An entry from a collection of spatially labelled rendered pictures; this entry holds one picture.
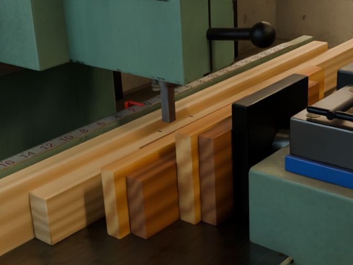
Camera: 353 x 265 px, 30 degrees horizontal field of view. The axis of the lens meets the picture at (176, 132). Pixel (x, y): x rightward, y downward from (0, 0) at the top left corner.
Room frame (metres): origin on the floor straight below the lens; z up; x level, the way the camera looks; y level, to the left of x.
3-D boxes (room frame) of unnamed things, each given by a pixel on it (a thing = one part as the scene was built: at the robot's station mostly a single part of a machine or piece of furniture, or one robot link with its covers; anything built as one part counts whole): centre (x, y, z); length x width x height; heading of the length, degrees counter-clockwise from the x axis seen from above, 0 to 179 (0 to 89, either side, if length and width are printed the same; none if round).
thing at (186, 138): (0.53, -0.07, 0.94); 0.20 x 0.02 x 0.08; 138
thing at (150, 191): (0.53, -0.05, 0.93); 0.25 x 0.02 x 0.05; 138
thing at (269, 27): (0.50, -0.05, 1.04); 0.06 x 0.02 x 0.02; 48
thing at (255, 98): (0.47, -0.10, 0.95); 0.09 x 0.07 x 0.09; 138
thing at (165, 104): (0.55, 0.01, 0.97); 0.01 x 0.01 x 0.05; 48
